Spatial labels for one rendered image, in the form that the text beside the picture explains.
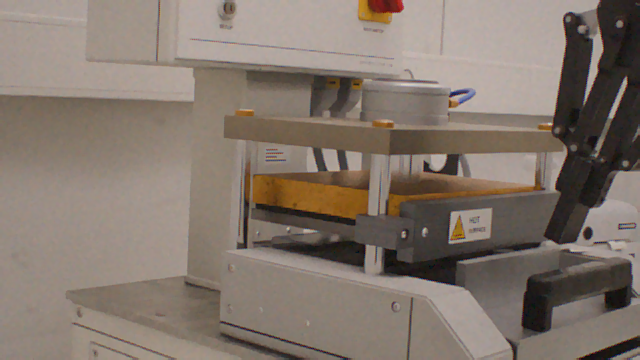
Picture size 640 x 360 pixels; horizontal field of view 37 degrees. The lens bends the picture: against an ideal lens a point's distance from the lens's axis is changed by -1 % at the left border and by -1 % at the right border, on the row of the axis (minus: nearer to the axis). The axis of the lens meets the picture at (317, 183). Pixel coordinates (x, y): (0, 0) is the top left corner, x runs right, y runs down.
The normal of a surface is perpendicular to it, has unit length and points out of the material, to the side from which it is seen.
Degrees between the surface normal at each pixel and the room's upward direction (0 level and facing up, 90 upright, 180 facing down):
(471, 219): 90
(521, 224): 90
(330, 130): 90
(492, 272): 90
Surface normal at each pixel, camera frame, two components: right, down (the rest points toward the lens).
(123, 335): -0.67, 0.04
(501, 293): 0.74, 0.11
